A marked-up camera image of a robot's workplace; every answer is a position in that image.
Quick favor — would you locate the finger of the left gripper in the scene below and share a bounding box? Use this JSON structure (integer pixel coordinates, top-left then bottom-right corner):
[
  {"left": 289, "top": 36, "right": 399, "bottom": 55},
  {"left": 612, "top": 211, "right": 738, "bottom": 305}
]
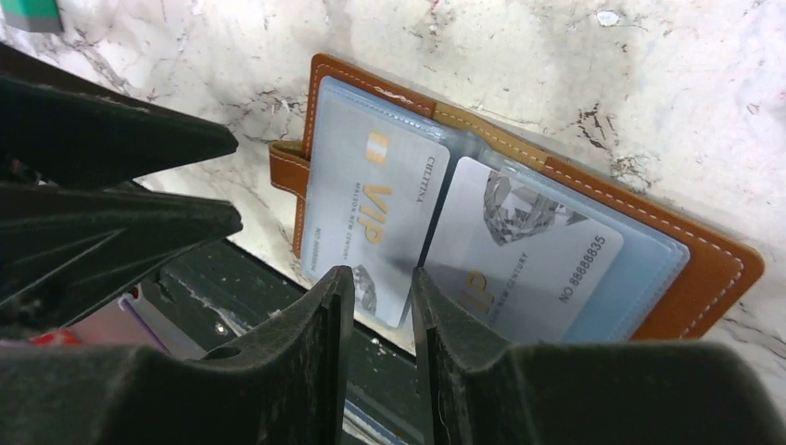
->
[
  {"left": 1, "top": 44, "right": 238, "bottom": 187},
  {"left": 1, "top": 184, "right": 243, "bottom": 329}
]

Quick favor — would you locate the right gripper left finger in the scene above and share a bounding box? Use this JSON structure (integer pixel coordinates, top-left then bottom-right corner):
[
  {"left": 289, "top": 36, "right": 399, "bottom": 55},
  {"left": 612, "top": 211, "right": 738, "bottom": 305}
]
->
[{"left": 1, "top": 266, "right": 354, "bottom": 444}]

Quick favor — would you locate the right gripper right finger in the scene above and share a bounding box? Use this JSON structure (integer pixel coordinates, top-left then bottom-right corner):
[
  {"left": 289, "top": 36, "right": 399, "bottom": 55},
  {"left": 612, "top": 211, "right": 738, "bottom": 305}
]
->
[{"left": 411, "top": 268, "right": 785, "bottom": 444}]

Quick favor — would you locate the silver VIP card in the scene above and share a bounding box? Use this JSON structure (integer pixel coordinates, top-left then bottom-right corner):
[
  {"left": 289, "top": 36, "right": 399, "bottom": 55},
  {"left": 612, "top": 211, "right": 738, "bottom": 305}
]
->
[
  {"left": 301, "top": 93, "right": 450, "bottom": 327},
  {"left": 425, "top": 158, "right": 625, "bottom": 343}
]

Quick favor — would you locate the brown leather card holder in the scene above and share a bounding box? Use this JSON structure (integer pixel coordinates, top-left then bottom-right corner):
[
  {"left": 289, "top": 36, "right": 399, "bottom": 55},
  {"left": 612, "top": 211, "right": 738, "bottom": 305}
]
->
[{"left": 269, "top": 53, "right": 765, "bottom": 340}]

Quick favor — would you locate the green eraser block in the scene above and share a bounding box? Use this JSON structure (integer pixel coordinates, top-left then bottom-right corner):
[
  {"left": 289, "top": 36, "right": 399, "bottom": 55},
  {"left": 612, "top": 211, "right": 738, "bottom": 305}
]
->
[{"left": 1, "top": 0, "right": 64, "bottom": 33}]

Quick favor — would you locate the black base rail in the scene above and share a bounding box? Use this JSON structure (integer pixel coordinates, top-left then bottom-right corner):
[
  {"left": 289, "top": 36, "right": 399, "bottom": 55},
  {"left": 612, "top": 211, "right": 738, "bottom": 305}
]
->
[{"left": 134, "top": 241, "right": 425, "bottom": 444}]

